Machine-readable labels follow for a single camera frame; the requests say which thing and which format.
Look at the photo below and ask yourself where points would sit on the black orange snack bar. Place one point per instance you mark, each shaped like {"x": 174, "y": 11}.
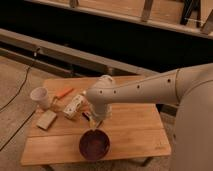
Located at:
{"x": 88, "y": 117}

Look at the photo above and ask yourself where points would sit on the wooden table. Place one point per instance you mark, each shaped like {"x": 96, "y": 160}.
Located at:
{"x": 134, "y": 130}

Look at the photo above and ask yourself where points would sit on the orange handled brush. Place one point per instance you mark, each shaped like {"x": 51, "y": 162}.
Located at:
{"x": 59, "y": 95}

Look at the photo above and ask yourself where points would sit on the white paper cup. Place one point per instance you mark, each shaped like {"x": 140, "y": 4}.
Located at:
{"x": 41, "y": 97}

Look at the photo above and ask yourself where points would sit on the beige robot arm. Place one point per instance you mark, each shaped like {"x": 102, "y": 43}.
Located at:
{"x": 191, "y": 88}

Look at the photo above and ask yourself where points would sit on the wooden block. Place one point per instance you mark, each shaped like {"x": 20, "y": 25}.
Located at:
{"x": 46, "y": 119}

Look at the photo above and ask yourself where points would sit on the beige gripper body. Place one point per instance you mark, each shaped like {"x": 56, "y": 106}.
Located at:
{"x": 98, "y": 114}

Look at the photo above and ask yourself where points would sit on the dark purple ceramic bowl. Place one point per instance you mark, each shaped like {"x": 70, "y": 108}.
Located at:
{"x": 94, "y": 145}

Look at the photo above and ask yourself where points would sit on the white rectangular box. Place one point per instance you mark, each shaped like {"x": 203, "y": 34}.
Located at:
{"x": 71, "y": 109}

